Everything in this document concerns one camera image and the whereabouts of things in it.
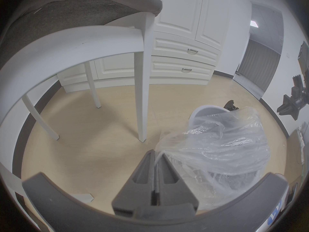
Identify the clear plastic bag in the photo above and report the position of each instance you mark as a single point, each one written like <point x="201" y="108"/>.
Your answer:
<point x="224" y="148"/>

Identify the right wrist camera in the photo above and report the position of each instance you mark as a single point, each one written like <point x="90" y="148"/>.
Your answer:
<point x="297" y="81"/>

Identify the white trash bin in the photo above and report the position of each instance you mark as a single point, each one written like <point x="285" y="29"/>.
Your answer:
<point x="205" y="110"/>

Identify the black plastic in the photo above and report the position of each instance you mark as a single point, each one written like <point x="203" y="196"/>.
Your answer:
<point x="230" y="104"/>

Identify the grey curtain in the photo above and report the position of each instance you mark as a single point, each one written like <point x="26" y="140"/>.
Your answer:
<point x="260" y="69"/>

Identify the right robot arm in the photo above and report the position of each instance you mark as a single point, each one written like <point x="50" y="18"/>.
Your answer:
<point x="307" y="93"/>

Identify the ceiling light panel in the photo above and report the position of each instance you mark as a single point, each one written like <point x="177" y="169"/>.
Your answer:
<point x="254" y="24"/>

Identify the white wardrobe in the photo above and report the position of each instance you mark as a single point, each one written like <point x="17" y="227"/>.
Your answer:
<point x="178" y="8"/>

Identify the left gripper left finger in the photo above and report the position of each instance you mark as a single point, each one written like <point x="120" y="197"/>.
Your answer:
<point x="128" y="198"/>

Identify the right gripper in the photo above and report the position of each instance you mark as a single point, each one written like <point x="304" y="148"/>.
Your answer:
<point x="294" y="104"/>

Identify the grey padded white chair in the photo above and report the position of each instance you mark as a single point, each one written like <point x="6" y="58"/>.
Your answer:
<point x="72" y="45"/>

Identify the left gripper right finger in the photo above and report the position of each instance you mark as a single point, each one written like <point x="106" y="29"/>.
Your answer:
<point x="181" y="197"/>

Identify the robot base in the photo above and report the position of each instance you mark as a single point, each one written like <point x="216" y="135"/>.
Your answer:
<point x="275" y="214"/>

